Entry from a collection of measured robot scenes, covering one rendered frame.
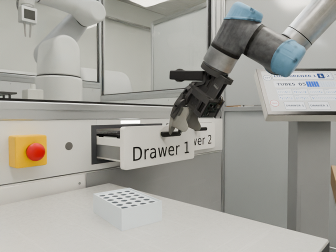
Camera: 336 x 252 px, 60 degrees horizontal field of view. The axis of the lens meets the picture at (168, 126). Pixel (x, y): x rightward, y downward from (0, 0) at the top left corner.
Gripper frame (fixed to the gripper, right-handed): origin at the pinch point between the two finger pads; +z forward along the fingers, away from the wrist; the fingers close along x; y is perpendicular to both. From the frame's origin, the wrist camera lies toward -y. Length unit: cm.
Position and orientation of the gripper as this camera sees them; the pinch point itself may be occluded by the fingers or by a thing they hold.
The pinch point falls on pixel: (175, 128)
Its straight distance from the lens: 80.7
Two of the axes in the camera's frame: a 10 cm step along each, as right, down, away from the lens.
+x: 6.7, -0.2, 7.4
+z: -4.2, 8.1, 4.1
